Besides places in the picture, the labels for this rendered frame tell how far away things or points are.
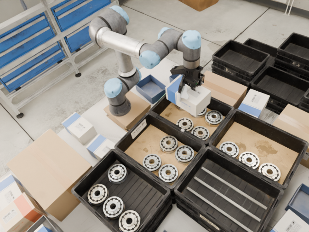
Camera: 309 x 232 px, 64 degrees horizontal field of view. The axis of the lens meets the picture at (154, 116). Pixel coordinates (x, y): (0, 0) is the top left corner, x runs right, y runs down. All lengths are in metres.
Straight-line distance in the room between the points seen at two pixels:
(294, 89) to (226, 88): 0.92
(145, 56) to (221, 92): 0.76
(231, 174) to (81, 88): 2.25
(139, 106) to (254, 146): 0.77
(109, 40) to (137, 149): 0.62
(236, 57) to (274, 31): 1.37
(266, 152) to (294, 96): 1.03
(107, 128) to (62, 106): 1.38
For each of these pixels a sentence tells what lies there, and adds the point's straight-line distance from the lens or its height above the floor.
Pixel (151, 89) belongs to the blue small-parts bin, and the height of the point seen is 0.70.
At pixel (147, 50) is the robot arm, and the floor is 1.44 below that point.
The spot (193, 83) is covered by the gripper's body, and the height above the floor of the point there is 1.24.
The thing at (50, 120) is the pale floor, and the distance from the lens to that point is 2.98.
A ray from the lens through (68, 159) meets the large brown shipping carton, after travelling 1.46.
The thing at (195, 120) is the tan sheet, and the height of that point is 0.83.
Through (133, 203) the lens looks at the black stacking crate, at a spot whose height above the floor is 0.83.
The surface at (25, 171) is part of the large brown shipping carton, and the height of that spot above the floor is 0.90.
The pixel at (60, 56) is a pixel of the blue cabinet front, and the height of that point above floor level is 0.36.
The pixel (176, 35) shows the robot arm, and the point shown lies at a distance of 1.09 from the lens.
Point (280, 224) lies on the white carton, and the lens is 1.38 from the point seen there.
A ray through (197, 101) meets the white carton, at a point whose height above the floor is 1.13.
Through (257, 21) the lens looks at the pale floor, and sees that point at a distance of 3.94.
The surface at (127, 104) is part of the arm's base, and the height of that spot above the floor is 0.84.
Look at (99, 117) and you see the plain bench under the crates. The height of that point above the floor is 0.70.
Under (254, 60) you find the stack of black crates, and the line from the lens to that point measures 2.49.
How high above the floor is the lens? 2.06
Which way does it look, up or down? 51 degrees down
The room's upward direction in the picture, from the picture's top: 10 degrees counter-clockwise
